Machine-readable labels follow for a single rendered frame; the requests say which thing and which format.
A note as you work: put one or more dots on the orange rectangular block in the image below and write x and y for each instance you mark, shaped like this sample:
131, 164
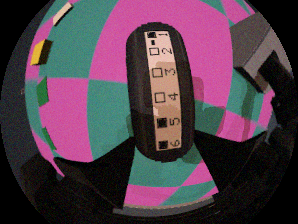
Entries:
40, 53

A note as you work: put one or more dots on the beige flat block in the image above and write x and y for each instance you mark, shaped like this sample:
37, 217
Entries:
61, 14

